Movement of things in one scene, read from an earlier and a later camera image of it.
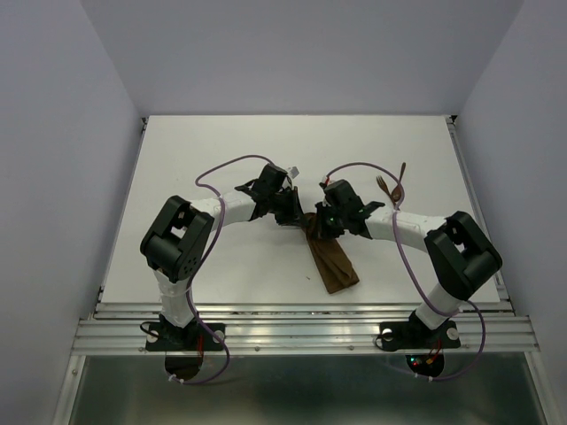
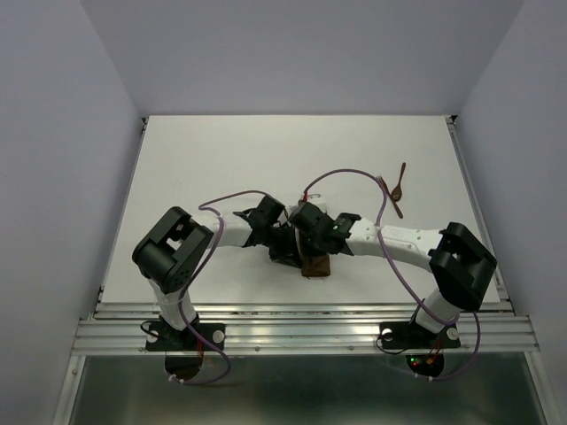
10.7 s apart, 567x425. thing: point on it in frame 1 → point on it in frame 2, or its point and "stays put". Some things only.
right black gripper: (321, 208) → (315, 251)
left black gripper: (295, 213) → (288, 254)
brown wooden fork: (384, 186) stays put
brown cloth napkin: (330, 258) → (313, 266)
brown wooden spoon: (397, 190) stays put
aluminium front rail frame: (256, 328) stays put
